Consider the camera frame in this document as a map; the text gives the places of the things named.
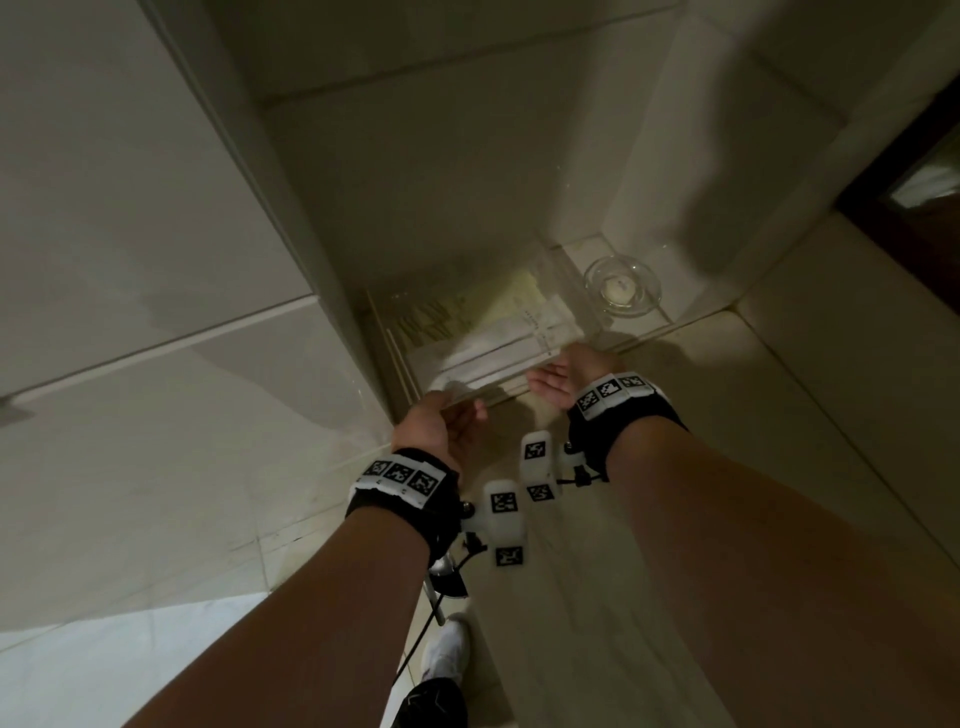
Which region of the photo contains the clear acrylic tray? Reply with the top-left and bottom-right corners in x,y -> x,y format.
363,243 -> 610,408

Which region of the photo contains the person's right hand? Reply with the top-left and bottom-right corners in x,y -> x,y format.
526,342 -> 628,412

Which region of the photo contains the wood framed wall mirror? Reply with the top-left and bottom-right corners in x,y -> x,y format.
834,118 -> 960,318

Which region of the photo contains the person's right forearm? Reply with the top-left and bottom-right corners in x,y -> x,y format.
605,425 -> 960,728

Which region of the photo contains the person's left forearm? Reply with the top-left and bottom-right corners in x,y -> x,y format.
123,509 -> 434,728

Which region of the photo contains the black left wrist band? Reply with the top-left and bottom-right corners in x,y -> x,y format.
344,447 -> 463,569

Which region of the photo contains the person's black trouser leg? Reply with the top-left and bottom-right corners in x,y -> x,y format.
392,677 -> 471,728

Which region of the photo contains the person's white shoe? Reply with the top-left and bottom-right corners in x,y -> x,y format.
419,616 -> 473,688

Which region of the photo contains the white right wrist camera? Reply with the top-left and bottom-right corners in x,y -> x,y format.
518,430 -> 611,506

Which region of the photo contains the person's left hand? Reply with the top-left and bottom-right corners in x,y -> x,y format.
389,389 -> 490,475

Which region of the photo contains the black wrist band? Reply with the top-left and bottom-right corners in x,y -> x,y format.
344,447 -> 463,569
565,371 -> 688,483

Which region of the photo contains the black cable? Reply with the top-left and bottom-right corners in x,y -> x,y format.
392,530 -> 490,680

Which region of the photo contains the black right wrist band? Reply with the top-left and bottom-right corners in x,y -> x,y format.
565,371 -> 688,483

